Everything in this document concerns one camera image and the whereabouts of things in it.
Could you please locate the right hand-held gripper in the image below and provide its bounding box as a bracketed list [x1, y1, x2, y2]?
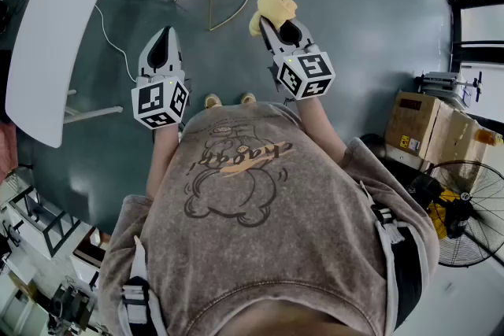
[258, 17, 336, 102]

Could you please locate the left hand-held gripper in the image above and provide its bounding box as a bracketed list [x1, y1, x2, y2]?
[131, 26, 191, 130]

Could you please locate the yellow cleaning cloth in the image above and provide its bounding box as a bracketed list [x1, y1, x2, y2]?
[248, 0, 298, 38]

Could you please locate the person's left forearm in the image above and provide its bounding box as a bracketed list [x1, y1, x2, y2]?
[145, 124, 186, 201]

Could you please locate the person's right forearm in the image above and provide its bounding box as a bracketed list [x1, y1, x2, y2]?
[293, 90, 348, 166]

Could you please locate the white curved table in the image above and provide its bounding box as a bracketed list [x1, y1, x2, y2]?
[4, 0, 174, 150]

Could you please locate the black round bin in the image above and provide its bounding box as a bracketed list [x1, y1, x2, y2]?
[360, 133, 389, 159]

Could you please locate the grey metal machine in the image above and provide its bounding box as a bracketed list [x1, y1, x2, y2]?
[415, 69, 484, 104]

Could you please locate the black framed glass door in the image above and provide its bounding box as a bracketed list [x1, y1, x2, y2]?
[448, 0, 504, 123]

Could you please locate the large cardboard box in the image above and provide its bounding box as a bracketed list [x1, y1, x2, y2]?
[423, 102, 494, 186]

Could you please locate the person's brown printed shirt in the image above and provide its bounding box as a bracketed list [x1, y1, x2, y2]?
[98, 101, 441, 336]

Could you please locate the black floor fan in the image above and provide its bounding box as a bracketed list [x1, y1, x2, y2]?
[409, 159, 504, 268]

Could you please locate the white cable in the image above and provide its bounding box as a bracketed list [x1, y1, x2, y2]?
[94, 3, 139, 83]

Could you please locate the black metal frame rack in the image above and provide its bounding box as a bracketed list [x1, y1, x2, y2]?
[9, 184, 82, 259]

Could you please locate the person's right shoulder strap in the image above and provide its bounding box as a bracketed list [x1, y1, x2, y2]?
[360, 180, 424, 331]

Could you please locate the person's shoulder strap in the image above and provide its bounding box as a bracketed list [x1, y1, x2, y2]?
[360, 180, 424, 331]
[117, 235, 158, 336]

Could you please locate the person's left shoulder strap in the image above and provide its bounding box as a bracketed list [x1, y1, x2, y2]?
[117, 235, 158, 336]

